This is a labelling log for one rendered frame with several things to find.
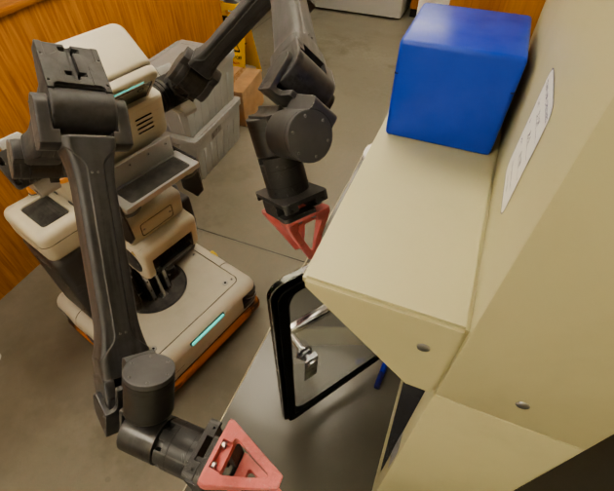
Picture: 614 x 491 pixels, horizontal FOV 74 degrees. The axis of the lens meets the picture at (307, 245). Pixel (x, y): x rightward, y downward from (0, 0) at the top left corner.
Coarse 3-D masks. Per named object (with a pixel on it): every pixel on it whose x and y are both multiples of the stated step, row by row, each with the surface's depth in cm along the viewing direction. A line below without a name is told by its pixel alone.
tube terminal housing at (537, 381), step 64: (576, 0) 24; (576, 64) 19; (512, 128) 34; (576, 128) 16; (576, 192) 16; (512, 256) 21; (576, 256) 18; (512, 320) 23; (576, 320) 21; (448, 384) 31; (512, 384) 27; (576, 384) 25; (384, 448) 69; (448, 448) 39; (512, 448) 34; (576, 448) 30
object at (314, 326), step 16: (304, 272) 44; (272, 288) 43; (304, 288) 46; (304, 304) 48; (320, 304) 51; (272, 320) 46; (304, 320) 51; (320, 320) 53; (336, 320) 57; (272, 336) 50; (304, 336) 54; (320, 336) 57; (336, 336) 60; (352, 336) 64; (320, 352) 60; (336, 352) 64; (352, 352) 69; (368, 352) 74; (304, 368) 61; (320, 368) 65; (336, 368) 70; (352, 368) 75; (304, 384) 65; (320, 384) 70; (304, 400) 70
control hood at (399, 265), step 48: (384, 144) 39; (432, 144) 39; (384, 192) 34; (432, 192) 34; (480, 192) 34; (336, 240) 30; (384, 240) 30; (432, 240) 30; (480, 240) 31; (336, 288) 28; (384, 288) 27; (432, 288) 27; (384, 336) 29; (432, 336) 27; (432, 384) 31
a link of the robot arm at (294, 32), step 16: (272, 0) 70; (288, 0) 63; (304, 0) 67; (272, 16) 66; (288, 16) 59; (304, 16) 61; (288, 32) 56; (304, 32) 56; (288, 48) 51; (304, 48) 52; (304, 64) 49; (320, 64) 54; (288, 80) 49; (304, 80) 49; (320, 80) 50; (320, 96) 51
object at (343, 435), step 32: (256, 352) 86; (256, 384) 82; (352, 384) 82; (384, 384) 82; (224, 416) 77; (256, 416) 77; (320, 416) 77; (352, 416) 77; (384, 416) 77; (288, 448) 74; (320, 448) 74; (352, 448) 74; (608, 448) 74; (288, 480) 70; (320, 480) 70; (352, 480) 70; (544, 480) 70; (576, 480) 70; (608, 480) 70
